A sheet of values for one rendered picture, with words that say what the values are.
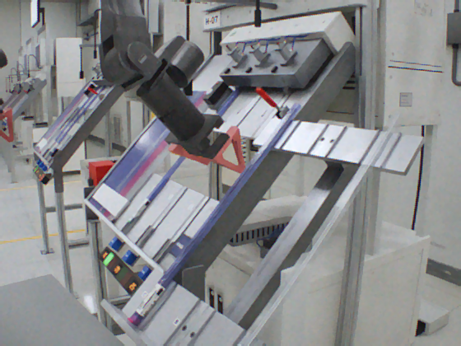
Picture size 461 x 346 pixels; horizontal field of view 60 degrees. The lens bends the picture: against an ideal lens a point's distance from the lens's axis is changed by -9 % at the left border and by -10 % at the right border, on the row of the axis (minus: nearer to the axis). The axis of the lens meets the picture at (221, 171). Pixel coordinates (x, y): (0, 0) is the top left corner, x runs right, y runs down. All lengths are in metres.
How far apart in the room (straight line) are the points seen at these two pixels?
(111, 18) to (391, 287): 1.16
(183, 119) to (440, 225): 2.22
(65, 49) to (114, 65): 4.93
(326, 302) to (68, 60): 4.80
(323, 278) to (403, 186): 1.74
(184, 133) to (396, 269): 0.95
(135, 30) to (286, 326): 0.53
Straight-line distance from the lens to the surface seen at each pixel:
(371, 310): 1.42
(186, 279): 0.87
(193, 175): 2.54
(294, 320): 0.77
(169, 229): 1.03
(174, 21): 2.45
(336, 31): 1.11
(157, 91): 0.65
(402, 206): 2.87
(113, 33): 0.65
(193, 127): 0.69
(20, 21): 9.71
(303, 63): 1.06
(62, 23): 9.83
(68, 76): 5.56
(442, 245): 2.76
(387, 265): 1.40
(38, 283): 1.23
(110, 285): 2.06
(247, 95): 1.23
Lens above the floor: 1.11
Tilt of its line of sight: 11 degrees down
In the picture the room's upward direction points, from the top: straight up
